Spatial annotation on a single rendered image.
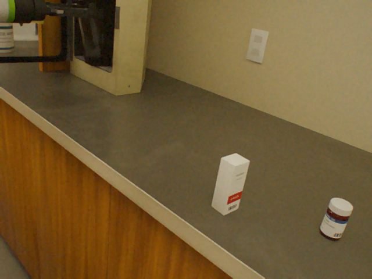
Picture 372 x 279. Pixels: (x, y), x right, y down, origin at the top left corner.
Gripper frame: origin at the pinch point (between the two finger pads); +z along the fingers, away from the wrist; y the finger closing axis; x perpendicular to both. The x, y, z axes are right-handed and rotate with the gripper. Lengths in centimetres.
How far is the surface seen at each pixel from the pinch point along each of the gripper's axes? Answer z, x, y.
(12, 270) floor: -26, 120, 21
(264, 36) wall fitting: 45, 0, -43
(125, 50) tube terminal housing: 4.9, 10.1, -15.1
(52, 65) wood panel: -2.6, 23.7, 21.9
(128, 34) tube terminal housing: 5.6, 4.9, -15.1
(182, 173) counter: -16, 26, -65
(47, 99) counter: -19.6, 26.2, -8.9
